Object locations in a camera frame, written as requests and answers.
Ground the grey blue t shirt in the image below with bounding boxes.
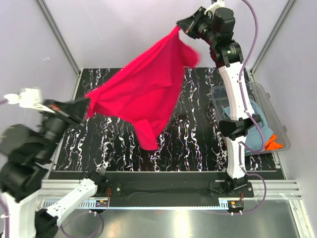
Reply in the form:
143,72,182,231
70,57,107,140
222,99,272,157

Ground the black marble pattern mat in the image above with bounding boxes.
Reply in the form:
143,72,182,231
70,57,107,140
53,67,277,172

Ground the right aluminium frame post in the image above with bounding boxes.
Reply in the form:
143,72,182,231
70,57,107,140
250,0,297,75

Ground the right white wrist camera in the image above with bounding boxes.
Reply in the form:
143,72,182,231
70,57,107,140
205,0,225,14

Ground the orange t shirt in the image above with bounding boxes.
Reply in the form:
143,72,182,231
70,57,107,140
264,134,283,151

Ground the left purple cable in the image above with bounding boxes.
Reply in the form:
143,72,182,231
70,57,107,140
0,99,104,238

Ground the left orange connector block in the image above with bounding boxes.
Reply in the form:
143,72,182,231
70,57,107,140
96,200,109,208

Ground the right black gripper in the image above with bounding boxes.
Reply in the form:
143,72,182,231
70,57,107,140
176,6,218,46

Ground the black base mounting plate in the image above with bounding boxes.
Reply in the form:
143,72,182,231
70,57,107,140
43,170,289,208

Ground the clear plastic bin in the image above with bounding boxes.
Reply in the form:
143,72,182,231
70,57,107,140
211,83,290,154

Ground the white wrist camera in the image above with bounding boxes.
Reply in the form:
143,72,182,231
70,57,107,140
205,0,225,14
4,88,43,110

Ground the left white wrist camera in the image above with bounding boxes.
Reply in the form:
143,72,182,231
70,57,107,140
4,88,43,110

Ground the left aluminium frame post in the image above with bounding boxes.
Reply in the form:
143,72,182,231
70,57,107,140
36,0,82,76

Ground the right orange connector block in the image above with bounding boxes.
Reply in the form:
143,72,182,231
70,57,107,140
229,200,244,209

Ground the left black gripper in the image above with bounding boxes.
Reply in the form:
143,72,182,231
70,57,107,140
36,95,92,161

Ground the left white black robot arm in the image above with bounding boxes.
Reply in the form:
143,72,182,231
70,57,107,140
0,94,108,238

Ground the aluminium rail crossbar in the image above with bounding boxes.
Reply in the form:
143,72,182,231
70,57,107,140
39,179,302,200

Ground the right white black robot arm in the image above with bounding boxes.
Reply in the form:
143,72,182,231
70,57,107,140
177,0,261,197

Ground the pink red t shirt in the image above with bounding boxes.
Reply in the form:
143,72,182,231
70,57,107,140
86,26,200,151

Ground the aluminium frame post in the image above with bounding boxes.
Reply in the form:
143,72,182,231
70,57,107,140
36,0,82,76
250,0,297,75

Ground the orange connector block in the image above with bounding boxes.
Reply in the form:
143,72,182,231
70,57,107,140
229,200,244,209
96,200,109,208

